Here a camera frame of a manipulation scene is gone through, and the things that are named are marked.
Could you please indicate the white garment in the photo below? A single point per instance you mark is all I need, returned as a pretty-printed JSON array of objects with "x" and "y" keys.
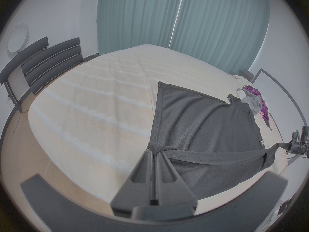
[{"x": 240, "y": 93}]

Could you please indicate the black dressing table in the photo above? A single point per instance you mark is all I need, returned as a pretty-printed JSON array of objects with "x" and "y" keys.
[{"x": 24, "y": 54}]

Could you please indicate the round white-framed mirror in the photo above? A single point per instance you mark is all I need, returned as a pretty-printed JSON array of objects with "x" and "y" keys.
[{"x": 17, "y": 40}]

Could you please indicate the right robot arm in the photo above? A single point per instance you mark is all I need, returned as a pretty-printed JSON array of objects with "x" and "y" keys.
[{"x": 304, "y": 146}]

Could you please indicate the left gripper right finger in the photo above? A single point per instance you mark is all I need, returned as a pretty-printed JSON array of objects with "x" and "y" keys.
[{"x": 176, "y": 192}]

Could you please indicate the black lace garment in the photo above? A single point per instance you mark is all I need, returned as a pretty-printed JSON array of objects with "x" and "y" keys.
[{"x": 267, "y": 123}]

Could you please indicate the blue-green curtain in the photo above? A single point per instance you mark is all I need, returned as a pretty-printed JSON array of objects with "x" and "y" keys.
[
  {"x": 137, "y": 18},
  {"x": 222, "y": 25}
]

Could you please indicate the black chest of drawers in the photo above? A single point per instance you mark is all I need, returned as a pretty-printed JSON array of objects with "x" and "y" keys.
[{"x": 53, "y": 64}]

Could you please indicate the white printed pillow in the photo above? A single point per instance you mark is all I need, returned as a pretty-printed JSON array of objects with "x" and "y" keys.
[{"x": 239, "y": 78}]

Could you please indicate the bed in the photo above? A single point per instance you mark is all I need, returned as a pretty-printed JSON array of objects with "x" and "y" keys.
[{"x": 96, "y": 105}]

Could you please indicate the purple satin garment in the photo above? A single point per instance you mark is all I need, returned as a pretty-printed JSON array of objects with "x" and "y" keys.
[{"x": 252, "y": 90}]

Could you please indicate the pink garment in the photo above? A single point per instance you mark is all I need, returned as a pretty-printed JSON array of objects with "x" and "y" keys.
[{"x": 262, "y": 114}]

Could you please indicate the grey knit garment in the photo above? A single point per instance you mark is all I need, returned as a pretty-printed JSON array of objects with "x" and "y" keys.
[{"x": 254, "y": 104}]

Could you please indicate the grey bedside table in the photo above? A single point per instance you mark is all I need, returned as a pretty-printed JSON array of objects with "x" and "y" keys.
[{"x": 246, "y": 74}]

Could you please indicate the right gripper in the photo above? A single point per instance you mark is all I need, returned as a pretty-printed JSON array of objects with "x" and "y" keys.
[{"x": 293, "y": 147}]

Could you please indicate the black T-shirt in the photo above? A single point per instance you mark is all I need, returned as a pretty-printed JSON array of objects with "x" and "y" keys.
[{"x": 205, "y": 129}]

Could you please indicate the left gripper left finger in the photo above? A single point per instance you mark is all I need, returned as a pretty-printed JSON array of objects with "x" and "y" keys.
[{"x": 135, "y": 192}]

